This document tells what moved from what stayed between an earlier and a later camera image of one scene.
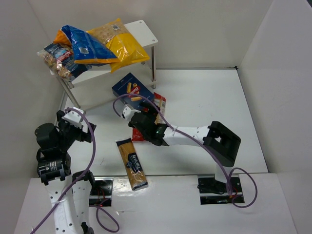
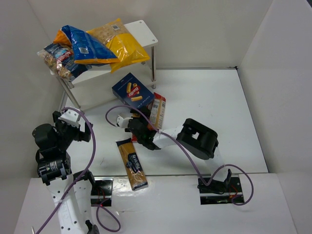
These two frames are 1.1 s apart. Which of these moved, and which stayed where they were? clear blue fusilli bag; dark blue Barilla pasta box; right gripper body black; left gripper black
Moved: right gripper body black
Stayed: dark blue Barilla pasta box; left gripper black; clear blue fusilli bag
